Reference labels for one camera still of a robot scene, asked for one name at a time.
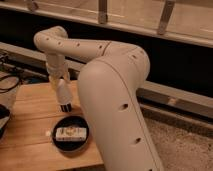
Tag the small white table marker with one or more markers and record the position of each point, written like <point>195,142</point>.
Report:
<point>48,133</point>

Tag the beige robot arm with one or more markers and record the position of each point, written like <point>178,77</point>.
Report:
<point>107,86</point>

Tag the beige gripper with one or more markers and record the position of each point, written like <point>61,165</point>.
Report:
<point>63,94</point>

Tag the white rectangular eraser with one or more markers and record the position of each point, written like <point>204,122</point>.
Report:
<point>71,134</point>

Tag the metal window frame rail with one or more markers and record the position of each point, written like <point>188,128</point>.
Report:
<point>180,100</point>

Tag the black round plate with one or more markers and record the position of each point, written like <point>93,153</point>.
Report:
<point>70,121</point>

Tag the dark object at left edge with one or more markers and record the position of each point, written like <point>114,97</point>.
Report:
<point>4,118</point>

